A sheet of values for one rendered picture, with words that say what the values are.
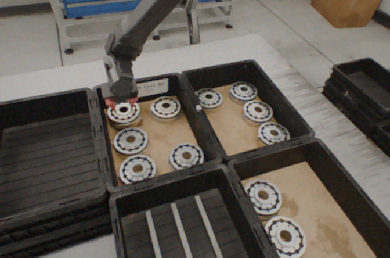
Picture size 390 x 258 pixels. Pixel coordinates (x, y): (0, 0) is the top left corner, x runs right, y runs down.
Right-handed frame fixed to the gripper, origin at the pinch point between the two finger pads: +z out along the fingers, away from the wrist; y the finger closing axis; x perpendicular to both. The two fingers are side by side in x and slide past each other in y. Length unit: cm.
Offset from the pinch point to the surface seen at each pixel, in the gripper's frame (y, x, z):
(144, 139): 3.9, -11.8, 3.1
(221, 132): 29.3, -14.2, 6.1
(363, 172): 77, -37, 19
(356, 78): 143, 26, 41
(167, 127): 12.6, -7.0, 6.1
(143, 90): 7.9, 7.3, 0.5
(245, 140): 35.6, -20.0, 6.1
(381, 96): 146, 8, 41
